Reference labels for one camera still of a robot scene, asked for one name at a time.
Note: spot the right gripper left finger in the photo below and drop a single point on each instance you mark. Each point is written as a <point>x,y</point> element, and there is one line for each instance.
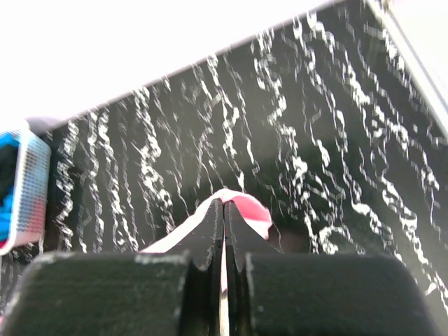
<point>172,293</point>

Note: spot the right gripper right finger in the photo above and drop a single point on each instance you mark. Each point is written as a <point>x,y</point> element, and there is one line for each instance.
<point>270,293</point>

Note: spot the pink t shirt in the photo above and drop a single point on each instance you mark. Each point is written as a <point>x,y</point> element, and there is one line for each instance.
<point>245,210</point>

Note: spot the white plastic laundry basket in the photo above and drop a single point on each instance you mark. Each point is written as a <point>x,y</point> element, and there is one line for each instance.
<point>28,215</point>

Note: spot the black t shirt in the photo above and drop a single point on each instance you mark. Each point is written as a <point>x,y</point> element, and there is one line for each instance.
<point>9,154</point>

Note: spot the aluminium frame rail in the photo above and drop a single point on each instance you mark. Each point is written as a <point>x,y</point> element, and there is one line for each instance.
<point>419,30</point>

